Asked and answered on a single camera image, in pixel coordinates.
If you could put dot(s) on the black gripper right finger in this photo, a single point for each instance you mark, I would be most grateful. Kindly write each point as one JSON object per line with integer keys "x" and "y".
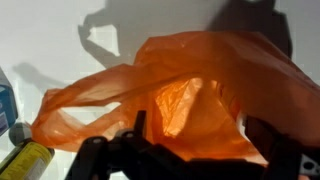
{"x": 287, "y": 158}

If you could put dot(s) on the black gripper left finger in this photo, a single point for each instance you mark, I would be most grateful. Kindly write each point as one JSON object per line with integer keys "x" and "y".
{"x": 92, "y": 159}

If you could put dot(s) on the orange plastic bag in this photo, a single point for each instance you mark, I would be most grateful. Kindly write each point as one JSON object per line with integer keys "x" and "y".
{"x": 192, "y": 86}

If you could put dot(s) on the yellow capped dark bottle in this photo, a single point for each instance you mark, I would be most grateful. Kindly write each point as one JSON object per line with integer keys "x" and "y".
{"x": 27, "y": 161}

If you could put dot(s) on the white blue box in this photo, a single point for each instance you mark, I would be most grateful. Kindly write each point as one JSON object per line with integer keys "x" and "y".
{"x": 8, "y": 107}

